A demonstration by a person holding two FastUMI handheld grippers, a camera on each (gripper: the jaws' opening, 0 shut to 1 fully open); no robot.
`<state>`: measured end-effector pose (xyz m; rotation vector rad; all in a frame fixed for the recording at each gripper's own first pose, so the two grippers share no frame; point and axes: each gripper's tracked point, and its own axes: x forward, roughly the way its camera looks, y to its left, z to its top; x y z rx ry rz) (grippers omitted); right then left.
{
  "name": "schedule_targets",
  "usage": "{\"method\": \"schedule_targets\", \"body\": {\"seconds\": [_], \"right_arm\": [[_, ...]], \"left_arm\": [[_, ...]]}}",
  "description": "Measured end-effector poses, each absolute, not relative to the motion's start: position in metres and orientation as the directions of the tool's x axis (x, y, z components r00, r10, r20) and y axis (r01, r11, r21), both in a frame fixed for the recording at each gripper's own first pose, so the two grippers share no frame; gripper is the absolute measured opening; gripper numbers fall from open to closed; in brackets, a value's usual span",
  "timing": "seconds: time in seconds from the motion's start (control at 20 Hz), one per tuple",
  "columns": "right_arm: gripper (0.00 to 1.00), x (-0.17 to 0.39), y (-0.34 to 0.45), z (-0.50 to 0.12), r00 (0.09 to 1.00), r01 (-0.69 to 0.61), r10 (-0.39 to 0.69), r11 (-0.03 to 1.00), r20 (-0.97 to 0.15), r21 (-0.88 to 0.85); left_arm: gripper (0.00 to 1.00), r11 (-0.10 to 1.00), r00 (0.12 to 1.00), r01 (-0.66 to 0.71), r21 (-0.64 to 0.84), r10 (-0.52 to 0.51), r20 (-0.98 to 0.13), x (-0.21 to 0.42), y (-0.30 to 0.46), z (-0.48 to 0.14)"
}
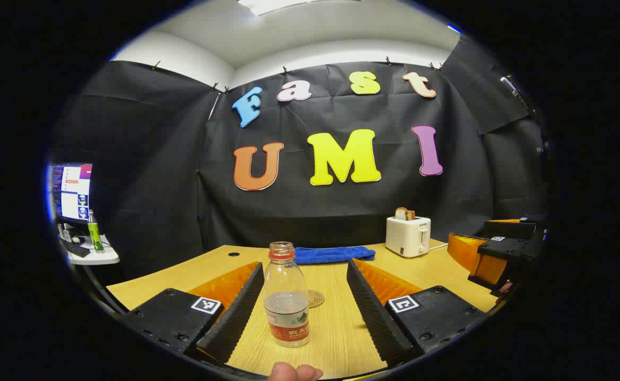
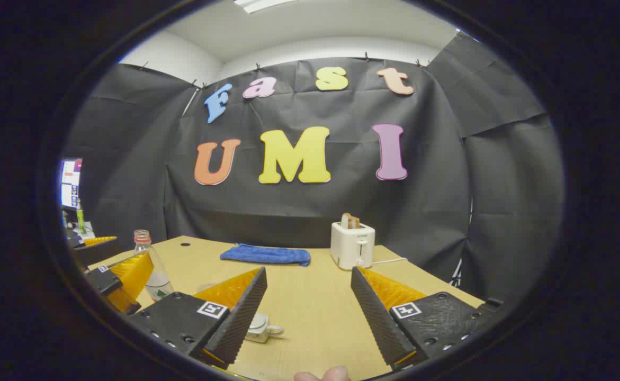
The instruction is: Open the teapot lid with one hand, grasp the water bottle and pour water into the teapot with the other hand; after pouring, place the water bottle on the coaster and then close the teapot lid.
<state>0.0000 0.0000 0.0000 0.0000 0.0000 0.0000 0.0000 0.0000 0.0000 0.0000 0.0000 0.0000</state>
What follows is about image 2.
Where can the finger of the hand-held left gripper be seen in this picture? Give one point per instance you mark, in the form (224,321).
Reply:
(106,280)
(100,241)

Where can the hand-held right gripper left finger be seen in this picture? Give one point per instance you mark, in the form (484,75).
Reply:
(241,317)

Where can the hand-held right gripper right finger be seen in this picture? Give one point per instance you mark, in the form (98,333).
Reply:
(376,317)

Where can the white teacup lid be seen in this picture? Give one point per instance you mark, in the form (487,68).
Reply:
(259,319)

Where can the white ceramic teacup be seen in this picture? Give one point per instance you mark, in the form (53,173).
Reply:
(259,337)

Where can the clear plastic water bottle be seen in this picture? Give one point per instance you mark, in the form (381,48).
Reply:
(159,286)

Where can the green bottle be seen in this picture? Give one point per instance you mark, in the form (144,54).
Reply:
(81,217)

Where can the white side table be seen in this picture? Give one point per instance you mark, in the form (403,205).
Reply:
(88,232)

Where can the computer monitor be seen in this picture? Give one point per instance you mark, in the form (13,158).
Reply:
(70,182)

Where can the blue cloth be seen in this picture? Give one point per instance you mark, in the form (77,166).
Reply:
(262,255)

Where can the white toaster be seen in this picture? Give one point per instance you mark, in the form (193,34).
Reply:
(349,248)

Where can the bread slice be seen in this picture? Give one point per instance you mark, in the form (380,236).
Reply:
(349,221)

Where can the thin white pole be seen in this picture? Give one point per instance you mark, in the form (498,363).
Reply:
(190,102)

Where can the ceiling light panel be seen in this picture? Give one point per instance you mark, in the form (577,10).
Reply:
(262,4)

